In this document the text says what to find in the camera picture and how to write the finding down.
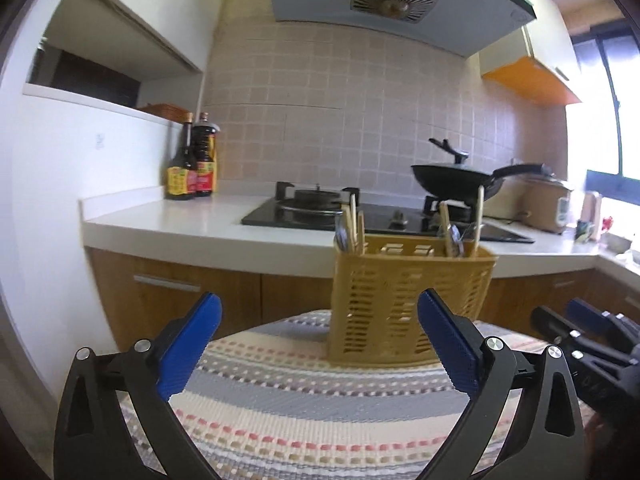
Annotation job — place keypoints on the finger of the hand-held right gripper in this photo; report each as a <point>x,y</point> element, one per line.
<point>555,325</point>
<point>585,310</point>

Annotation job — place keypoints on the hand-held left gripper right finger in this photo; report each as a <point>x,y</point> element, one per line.
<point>452,345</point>

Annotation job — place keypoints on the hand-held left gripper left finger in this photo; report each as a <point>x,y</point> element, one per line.
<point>187,345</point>

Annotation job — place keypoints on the yellow plastic utensil holder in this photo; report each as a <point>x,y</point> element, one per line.
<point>400,310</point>

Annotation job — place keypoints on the metal spoon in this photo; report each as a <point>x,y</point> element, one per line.
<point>343,235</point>
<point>455,240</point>

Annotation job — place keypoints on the wooden chopstick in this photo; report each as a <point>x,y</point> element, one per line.
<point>360,232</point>
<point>444,225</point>
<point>353,220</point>
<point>479,220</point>

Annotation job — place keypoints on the wooden base cabinet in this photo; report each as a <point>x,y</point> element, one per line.
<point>150,320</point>

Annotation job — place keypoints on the patterned mug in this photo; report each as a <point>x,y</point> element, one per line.
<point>585,231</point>

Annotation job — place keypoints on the small red item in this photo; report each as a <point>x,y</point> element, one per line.
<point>608,223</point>

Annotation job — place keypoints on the pale pink jug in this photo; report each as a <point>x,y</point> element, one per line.
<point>592,206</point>

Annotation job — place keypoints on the beige rice cooker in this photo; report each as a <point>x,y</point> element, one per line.
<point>545,202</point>

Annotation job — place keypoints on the striped woven mat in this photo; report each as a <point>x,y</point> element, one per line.
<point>310,400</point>

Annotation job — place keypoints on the grey stove knob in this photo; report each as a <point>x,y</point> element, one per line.
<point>400,218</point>

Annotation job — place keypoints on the black wok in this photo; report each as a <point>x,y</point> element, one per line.
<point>450,180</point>

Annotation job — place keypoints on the black glass gas stove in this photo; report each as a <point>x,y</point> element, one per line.
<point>300,215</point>

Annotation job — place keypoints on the slim dark sauce bottle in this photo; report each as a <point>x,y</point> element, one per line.
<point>181,170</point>

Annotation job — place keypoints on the large dark sauce bottle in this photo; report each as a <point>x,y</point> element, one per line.
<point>205,160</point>

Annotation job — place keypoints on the yellow bottle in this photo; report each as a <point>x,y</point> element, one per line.
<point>216,160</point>

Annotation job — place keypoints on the dark framed window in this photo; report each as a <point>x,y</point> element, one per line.
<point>610,110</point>

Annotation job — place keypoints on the brown woven basket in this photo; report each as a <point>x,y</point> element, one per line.
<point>165,111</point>

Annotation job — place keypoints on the white range hood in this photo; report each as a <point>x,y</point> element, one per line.
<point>400,5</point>

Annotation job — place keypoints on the orange wall cabinet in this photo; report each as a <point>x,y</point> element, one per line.
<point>535,75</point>

